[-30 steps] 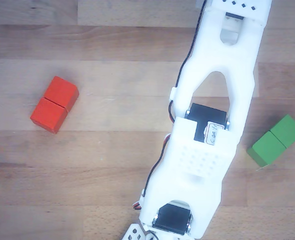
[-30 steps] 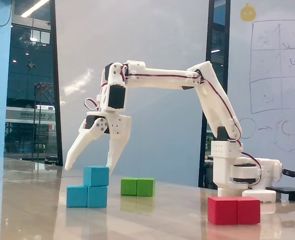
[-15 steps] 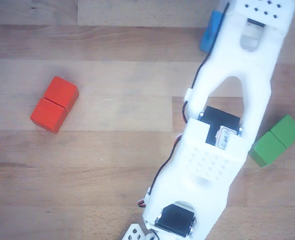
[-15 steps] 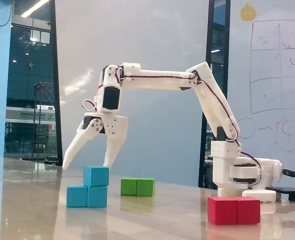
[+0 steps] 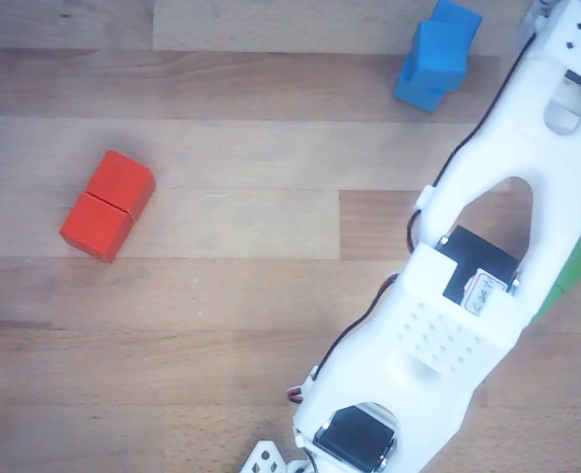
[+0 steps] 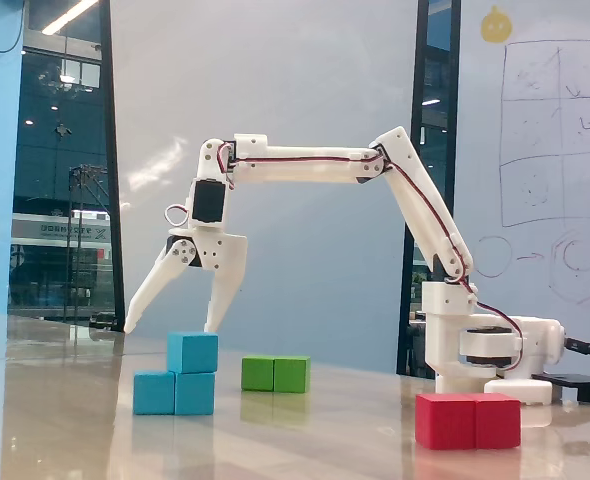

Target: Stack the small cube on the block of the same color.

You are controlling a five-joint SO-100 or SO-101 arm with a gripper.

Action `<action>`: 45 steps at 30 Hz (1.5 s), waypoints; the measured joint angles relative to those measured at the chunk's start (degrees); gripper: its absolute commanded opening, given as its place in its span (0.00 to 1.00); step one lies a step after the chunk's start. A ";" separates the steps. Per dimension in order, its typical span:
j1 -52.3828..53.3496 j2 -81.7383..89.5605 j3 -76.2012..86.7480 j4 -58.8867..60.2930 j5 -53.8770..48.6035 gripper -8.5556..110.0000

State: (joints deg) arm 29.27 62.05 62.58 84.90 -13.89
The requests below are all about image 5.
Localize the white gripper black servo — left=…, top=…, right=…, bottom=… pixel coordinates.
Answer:
left=516, top=0, right=553, bottom=48

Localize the small blue wooden cube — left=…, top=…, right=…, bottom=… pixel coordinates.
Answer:
left=408, top=20, right=472, bottom=94

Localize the long blue wooden block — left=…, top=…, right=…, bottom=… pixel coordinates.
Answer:
left=393, top=0, right=484, bottom=114

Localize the long green wooden block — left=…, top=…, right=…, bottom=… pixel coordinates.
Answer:
left=529, top=240, right=581, bottom=326

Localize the long red wooden block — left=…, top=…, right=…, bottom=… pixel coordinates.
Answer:
left=58, top=150, right=157, bottom=264

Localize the black forearm servo cable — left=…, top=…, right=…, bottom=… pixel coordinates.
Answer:
left=406, top=32, right=539, bottom=256

